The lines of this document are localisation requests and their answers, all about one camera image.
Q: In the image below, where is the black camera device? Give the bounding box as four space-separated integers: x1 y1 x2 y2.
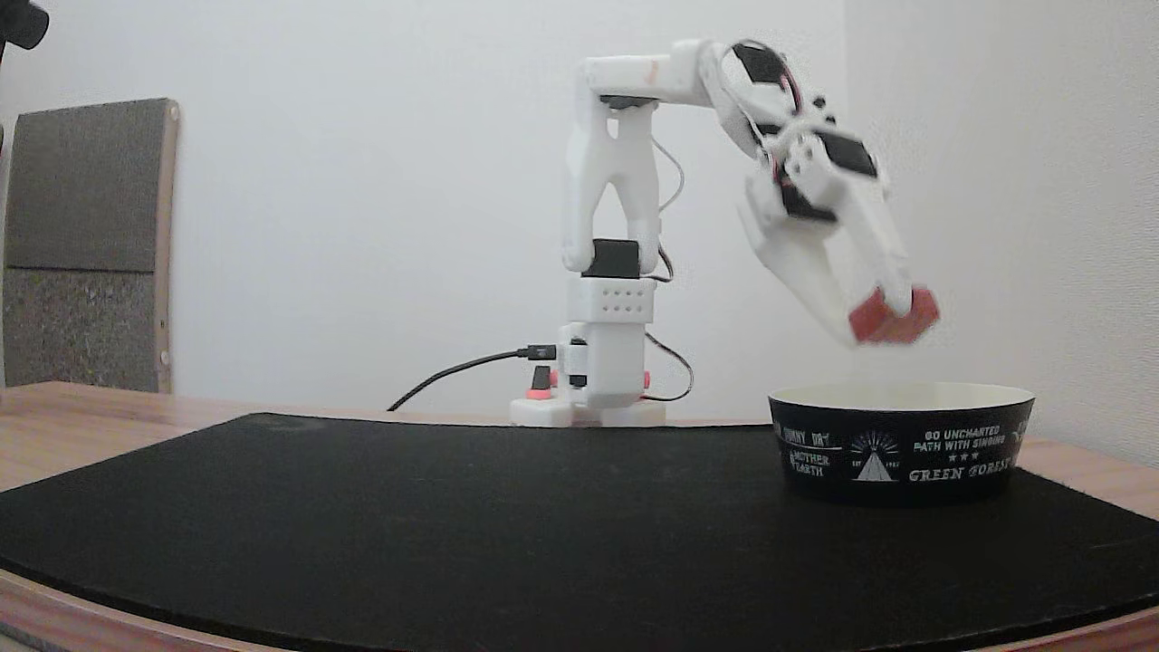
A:
0 0 50 52

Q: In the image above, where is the red-brown brick toy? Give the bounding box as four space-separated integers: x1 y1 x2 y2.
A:
848 286 941 346

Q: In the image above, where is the thin black red wire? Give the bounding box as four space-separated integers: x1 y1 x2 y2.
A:
644 331 695 403

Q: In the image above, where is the navy paper bowl white print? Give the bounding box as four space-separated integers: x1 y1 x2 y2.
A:
768 381 1036 507

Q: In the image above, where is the black desk mat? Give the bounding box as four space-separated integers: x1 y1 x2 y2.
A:
0 413 1159 652

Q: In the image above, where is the red black white servo wire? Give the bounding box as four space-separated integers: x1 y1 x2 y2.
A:
724 40 807 114

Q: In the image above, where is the grey board wooden edge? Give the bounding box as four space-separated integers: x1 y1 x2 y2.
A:
2 98 180 394

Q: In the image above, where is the black power cable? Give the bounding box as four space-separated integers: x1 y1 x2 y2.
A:
388 344 559 413

